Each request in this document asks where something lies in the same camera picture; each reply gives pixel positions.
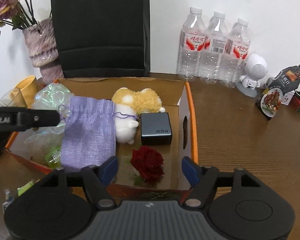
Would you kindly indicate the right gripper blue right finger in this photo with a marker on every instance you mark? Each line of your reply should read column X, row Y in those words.
column 202, row 181

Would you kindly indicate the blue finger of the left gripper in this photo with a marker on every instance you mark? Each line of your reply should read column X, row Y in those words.
column 18, row 119

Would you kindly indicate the grey 65W charger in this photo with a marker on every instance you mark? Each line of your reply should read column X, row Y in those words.
column 155, row 129

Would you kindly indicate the dried pink flower bouquet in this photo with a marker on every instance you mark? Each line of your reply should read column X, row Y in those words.
column 19, row 14

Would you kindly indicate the green tissue pack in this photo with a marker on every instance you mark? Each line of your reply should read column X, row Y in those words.
column 26, row 187

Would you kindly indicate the clear glass cup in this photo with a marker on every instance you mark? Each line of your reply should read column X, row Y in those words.
column 7, row 99

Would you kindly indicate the black sauce pouch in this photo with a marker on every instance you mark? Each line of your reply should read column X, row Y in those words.
column 270, row 100

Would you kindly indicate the yellow mug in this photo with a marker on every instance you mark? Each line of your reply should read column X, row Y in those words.
column 24, row 92

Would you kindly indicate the purple textured vase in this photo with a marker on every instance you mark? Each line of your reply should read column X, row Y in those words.
column 41, row 44

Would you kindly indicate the small white box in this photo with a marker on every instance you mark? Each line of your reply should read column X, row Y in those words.
column 287, row 98

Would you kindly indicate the black paper bag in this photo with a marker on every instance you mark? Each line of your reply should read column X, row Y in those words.
column 102, row 38

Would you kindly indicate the white robot figurine speaker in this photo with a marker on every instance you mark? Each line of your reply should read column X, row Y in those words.
column 255, row 69

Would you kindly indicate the red rose flower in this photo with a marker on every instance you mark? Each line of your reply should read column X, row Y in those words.
column 148, row 162

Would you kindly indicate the crumpled clear plastic wrap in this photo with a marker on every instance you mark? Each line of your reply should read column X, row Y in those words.
column 44, row 144

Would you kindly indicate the water bottle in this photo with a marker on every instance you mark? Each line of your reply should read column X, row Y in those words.
column 192, row 41
column 236, row 50
column 214, row 47

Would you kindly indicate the left water bottle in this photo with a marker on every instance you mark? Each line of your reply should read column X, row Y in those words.
column 192, row 41

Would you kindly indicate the red cardboard tray box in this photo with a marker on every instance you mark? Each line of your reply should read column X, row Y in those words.
column 177, row 99

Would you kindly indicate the middle water bottle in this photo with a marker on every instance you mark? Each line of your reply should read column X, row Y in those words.
column 214, row 47

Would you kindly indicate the plush corgi toy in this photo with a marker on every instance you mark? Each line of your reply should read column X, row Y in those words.
column 135, row 109

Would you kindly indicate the purple drawstring pouch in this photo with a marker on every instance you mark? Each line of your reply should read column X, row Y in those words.
column 92, row 130

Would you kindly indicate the right water bottle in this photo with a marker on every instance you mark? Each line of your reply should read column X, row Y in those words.
column 236, row 50

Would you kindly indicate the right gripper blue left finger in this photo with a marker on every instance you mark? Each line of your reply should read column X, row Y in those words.
column 96, row 179

